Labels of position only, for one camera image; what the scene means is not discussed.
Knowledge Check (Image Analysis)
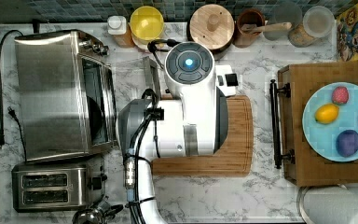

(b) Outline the stainless steel toaster oven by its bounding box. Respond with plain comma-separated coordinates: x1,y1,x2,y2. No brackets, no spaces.
15,30,117,162

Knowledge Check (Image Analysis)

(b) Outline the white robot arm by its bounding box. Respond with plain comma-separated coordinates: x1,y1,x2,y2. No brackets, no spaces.
116,42,228,224

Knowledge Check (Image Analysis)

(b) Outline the bamboo cutting board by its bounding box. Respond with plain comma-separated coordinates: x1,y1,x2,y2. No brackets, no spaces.
152,95,254,177

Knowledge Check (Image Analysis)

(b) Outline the round wooden lid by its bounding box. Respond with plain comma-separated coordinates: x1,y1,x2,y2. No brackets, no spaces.
188,4,235,50

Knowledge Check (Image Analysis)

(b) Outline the yellow bowl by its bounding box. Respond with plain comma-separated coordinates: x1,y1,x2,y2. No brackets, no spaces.
130,6,164,44

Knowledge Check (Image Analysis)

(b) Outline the brown wooden utensil cup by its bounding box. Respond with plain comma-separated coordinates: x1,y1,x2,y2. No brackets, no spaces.
233,8,265,48

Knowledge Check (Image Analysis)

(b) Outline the white-capped spice bottle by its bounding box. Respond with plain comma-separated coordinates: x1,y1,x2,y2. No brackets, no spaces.
107,16,134,48

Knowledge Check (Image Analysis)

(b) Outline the wooden spoon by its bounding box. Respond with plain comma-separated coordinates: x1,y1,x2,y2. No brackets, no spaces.
241,22,292,34

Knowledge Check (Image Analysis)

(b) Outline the chrome kettle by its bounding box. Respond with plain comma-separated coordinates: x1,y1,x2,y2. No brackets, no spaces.
72,195,124,224

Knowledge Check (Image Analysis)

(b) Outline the stainless steel two-slot toaster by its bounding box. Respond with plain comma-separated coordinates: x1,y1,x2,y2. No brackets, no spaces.
11,155,107,213

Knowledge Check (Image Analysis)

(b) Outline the wooden drawer box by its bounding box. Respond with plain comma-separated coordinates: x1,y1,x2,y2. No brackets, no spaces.
270,61,358,187

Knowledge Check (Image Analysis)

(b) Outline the clear glass jar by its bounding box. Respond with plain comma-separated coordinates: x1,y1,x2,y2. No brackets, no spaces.
264,0,302,41

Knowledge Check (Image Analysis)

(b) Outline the light blue plate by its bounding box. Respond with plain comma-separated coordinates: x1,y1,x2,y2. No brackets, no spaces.
302,82,358,162

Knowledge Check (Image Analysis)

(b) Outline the yellow lemon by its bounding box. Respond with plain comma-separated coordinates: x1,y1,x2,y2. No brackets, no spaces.
314,104,339,124

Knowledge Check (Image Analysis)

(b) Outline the upper red strawberry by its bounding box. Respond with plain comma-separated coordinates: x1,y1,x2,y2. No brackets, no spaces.
332,86,349,105

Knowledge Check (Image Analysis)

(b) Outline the glass jar with grains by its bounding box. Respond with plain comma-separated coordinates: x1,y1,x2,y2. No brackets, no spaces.
288,6,335,48

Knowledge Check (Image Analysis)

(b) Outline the purple plum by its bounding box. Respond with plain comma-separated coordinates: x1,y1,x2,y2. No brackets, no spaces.
336,130,358,157

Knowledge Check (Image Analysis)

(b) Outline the cereal box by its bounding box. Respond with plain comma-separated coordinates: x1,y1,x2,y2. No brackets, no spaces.
336,0,358,63

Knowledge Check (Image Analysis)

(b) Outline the black power cord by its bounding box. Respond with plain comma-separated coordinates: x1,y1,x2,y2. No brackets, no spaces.
0,29,28,162

